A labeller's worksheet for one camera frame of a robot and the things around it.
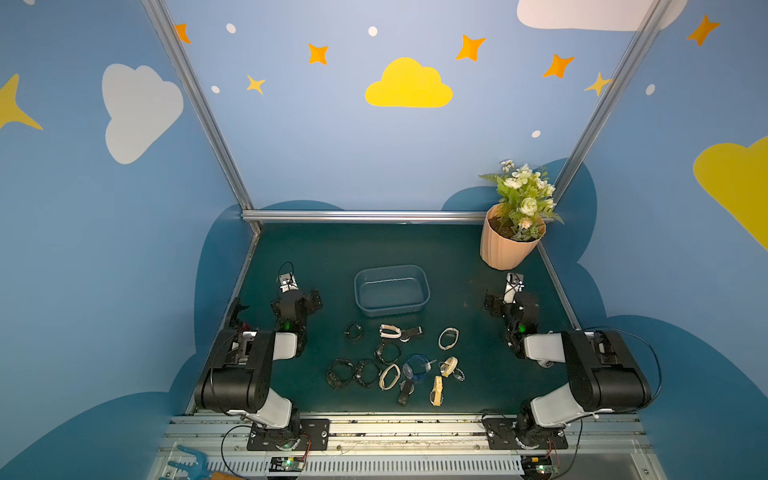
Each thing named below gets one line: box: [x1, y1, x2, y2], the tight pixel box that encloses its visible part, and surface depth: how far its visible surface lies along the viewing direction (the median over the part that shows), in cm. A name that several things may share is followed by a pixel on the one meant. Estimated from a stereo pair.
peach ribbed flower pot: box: [480, 203, 547, 271], surface depth 101 cm
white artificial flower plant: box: [479, 160, 565, 242], surface depth 95 cm
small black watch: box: [344, 323, 365, 340], surface depth 92 cm
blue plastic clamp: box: [167, 444, 212, 480], surface depth 72 cm
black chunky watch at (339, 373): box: [326, 358, 354, 390], surface depth 84 cm
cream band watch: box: [379, 364, 401, 391], surface depth 84 cm
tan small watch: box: [440, 356, 458, 378], surface depth 84 cm
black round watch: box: [374, 342, 401, 364], surface depth 90 cm
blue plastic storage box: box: [354, 265, 431, 317], surface depth 104 cm
